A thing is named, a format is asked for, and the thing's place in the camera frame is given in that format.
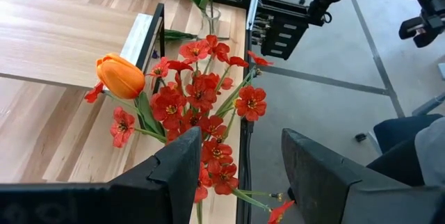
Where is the small red artificial flower bunch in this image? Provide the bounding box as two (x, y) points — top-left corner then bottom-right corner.
(84, 81), (296, 224)

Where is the orange artificial tulip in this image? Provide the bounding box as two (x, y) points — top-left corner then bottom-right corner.
(96, 52), (167, 141)

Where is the person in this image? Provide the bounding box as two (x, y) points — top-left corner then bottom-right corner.
(366, 112), (445, 189)

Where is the clear glass vase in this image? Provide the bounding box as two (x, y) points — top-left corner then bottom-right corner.
(197, 5), (223, 40)

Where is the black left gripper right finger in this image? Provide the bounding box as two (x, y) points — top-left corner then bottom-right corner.
(281, 128), (445, 224)

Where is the silver metal bracket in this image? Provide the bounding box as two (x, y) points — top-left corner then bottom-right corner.
(245, 0), (263, 32)

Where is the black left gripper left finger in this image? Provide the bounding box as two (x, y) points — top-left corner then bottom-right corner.
(0, 127), (203, 224)

